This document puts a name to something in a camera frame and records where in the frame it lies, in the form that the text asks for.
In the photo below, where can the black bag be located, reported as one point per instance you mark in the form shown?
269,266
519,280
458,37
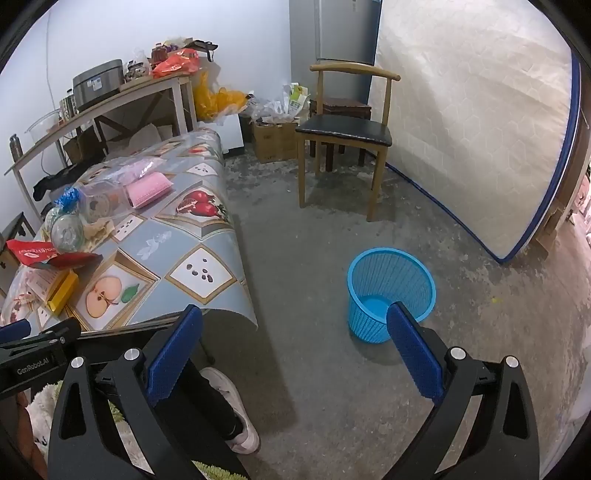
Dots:
203,46

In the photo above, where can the pile of clear plastic bags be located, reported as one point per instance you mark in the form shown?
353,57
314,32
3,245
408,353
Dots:
272,108

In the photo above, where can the orange red plastic bag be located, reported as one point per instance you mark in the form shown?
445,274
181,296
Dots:
178,62

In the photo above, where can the grey rice cooker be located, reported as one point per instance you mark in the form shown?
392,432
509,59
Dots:
97,85

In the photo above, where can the yellow plastic bag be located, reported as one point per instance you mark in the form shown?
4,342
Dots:
207,99

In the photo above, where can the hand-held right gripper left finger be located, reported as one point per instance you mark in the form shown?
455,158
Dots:
175,355

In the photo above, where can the blue plastic basket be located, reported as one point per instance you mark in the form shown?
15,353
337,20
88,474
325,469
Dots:
392,277

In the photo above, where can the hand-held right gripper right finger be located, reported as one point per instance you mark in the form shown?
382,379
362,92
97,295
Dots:
415,355

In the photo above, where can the blue wrapper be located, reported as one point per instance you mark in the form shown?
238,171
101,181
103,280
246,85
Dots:
69,198

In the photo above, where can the black cloth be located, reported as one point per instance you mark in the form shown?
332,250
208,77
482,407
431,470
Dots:
60,182

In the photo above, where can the clear plastic bowl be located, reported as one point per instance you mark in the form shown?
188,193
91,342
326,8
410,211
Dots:
41,124

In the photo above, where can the person's black trouser leg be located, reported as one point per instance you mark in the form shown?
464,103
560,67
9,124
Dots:
217,406

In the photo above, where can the pink bubble wrap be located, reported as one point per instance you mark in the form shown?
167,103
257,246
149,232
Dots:
147,189

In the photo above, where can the person's left forearm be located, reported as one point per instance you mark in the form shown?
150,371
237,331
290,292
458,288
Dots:
30,429

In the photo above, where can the white green carton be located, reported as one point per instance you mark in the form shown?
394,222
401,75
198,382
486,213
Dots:
299,99

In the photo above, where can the small brown cardboard box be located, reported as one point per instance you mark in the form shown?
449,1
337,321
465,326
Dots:
85,143

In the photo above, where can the person's white shoe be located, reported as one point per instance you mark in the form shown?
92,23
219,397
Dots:
244,434

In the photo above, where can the clear plastic bag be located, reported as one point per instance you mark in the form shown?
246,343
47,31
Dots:
120,168

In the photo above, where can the long wooden side table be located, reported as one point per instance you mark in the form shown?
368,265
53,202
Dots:
138,88

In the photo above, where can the grey refrigerator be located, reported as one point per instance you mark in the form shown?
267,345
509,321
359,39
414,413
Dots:
332,32

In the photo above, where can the fruit pattern tablecloth table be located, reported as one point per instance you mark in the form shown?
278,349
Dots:
184,240

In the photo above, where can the crumpled beige paper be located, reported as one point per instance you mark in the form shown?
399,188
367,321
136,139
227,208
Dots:
99,228

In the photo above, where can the wooden chair black seat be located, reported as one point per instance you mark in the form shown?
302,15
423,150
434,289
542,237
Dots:
16,230
344,130

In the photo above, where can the yellow box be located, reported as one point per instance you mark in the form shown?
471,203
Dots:
62,293

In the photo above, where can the dark wooden stool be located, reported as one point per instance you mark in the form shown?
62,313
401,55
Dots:
346,108

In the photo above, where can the white quilted mattress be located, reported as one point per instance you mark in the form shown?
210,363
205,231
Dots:
461,115

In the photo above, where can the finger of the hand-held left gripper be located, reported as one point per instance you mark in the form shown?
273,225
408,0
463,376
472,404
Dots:
14,331
60,331

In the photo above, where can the open cardboard box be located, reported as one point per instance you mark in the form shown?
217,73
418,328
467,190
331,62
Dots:
272,141

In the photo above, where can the metal flask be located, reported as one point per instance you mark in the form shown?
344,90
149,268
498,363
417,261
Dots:
15,147

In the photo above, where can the white foam sheet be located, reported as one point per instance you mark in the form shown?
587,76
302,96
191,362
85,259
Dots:
145,134

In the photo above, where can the red packet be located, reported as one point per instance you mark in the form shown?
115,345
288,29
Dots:
32,254

